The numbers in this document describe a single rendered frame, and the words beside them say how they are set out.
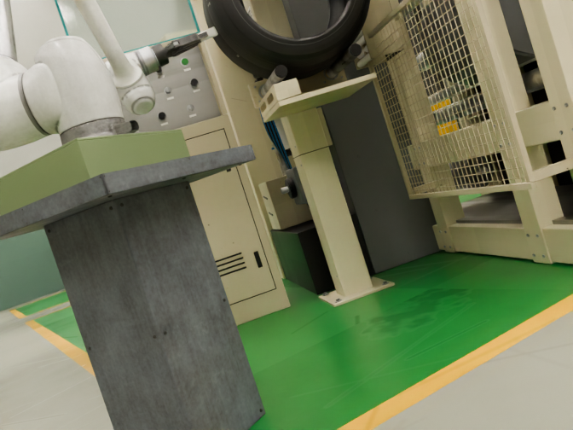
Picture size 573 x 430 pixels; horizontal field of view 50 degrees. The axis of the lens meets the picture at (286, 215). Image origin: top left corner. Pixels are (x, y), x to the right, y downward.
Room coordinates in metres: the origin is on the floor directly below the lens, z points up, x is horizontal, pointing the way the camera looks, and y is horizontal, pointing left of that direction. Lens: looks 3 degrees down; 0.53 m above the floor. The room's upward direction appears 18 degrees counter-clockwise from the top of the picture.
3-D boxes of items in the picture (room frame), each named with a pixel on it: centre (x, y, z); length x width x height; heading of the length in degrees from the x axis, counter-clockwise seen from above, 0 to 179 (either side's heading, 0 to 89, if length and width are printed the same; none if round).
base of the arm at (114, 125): (1.45, 0.36, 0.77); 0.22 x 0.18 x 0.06; 58
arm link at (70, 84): (1.47, 0.38, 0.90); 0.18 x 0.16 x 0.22; 88
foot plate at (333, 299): (2.56, -0.18, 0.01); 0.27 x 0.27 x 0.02; 10
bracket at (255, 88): (2.49, -0.21, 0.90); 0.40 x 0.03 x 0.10; 100
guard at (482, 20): (2.15, -0.61, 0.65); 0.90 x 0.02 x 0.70; 10
